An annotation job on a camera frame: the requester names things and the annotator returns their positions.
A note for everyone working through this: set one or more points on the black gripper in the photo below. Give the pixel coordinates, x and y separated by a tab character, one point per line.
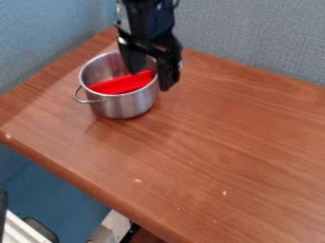
145	23

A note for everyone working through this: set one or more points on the red plastic block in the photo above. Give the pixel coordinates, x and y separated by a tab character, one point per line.
124	84

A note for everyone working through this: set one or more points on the metal pot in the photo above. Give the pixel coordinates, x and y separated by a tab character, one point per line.
121	106

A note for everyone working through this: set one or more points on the white appliance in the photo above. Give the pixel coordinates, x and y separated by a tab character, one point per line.
15	231

